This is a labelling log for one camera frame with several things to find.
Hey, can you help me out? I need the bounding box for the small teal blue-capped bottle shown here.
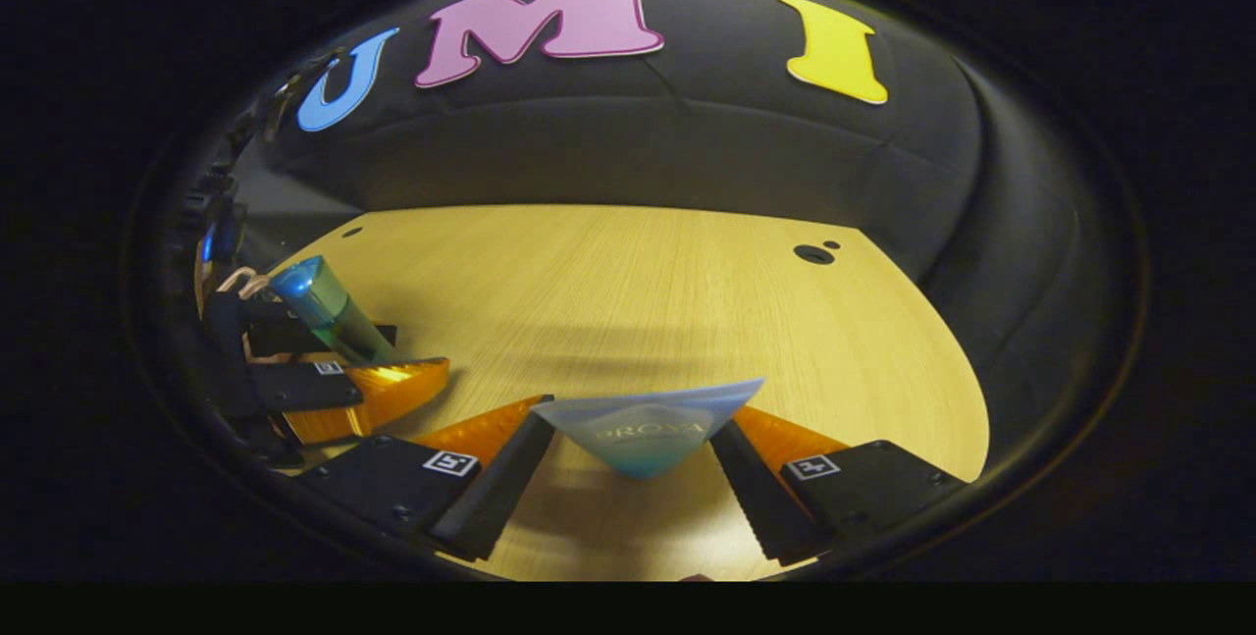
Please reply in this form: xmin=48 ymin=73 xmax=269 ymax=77
xmin=268 ymin=255 xmax=400 ymax=367

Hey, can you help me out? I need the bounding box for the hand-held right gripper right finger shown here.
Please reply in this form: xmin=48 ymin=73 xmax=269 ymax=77
xmin=708 ymin=405 xmax=968 ymax=566

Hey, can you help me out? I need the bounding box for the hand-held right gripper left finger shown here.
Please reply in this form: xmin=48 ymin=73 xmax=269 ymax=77
xmin=294 ymin=396 xmax=556 ymax=561

